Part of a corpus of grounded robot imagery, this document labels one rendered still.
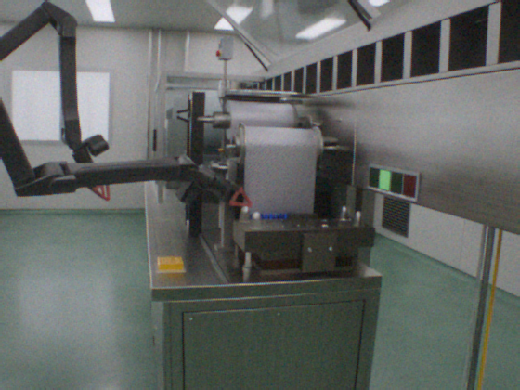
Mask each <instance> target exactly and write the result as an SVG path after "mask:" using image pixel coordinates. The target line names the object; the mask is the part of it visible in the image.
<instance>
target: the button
mask: <svg viewBox="0 0 520 390"><path fill-rule="evenodd" d="M158 267H159V271H164V270H178V271H184V264H183V259H182V257H181V256H166V257H158Z"/></svg>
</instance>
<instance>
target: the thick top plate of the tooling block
mask: <svg viewBox="0 0 520 390"><path fill-rule="evenodd" d="M350 219H351V220H350V221H343V220H340V218H319V219H318V220H289V219H262V221H263V228H260V229H252V228H250V225H251V222H247V223H245V222H240V220H239V219H233V229H232V239H233V240H234V241H235V242H237V243H238V244H239V246H240V247H241V248H242V250H243V251H244V252H245V253H250V252H279V251H302V233H322V232H335V233H337V246H336V248H364V247H374V240H375V227H371V226H369V225H367V224H364V226H365V227H354V226H353V224H354V218H350Z"/></svg>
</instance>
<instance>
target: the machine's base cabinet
mask: <svg viewBox="0 0 520 390"><path fill-rule="evenodd" d="M381 290H382V289H381V288H376V289H361V290H346V292H317V293H302V294H286V295H271V296H255V297H240V298H225V299H209V300H194V301H187V300H179V301H165V302H152V301H151V290H150V309H151V318H152V329H153V345H154V351H155V370H156V372H157V390H370V380H371V370H372V360H373V351H374V348H375V337H376V327H377V323H378V315H379V304H380V293H381Z"/></svg>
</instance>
